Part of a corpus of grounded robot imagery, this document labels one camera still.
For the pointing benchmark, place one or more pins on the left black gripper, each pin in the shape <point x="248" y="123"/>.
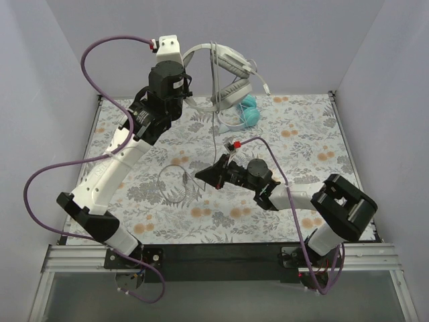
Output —
<point x="187" y="84"/>

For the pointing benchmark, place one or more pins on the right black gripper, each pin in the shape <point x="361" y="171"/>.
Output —
<point x="222" y="172"/>

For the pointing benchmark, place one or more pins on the teal white headphones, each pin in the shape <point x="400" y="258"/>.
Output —
<point x="249" y="116"/>

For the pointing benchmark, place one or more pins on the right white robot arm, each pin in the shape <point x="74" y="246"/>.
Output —
<point x="346" y="210"/>

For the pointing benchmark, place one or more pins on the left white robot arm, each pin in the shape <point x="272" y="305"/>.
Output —
<point x="154" y="109"/>

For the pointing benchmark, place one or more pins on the floral table mat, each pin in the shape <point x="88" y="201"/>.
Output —
<point x="161" y="202"/>

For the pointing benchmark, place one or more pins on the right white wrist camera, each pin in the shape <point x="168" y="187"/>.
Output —
<point x="232" y="148"/>

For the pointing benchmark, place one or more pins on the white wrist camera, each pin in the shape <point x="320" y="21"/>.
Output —
<point x="232" y="148"/>
<point x="167" y="48"/>

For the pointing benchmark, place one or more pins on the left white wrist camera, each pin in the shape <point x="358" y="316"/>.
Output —
<point x="167" y="48"/>

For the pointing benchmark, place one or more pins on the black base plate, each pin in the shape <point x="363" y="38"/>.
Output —
<point x="275" y="261"/>

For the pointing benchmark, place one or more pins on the aluminium frame rail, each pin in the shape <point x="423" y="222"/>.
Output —
<point x="69" y="259"/>

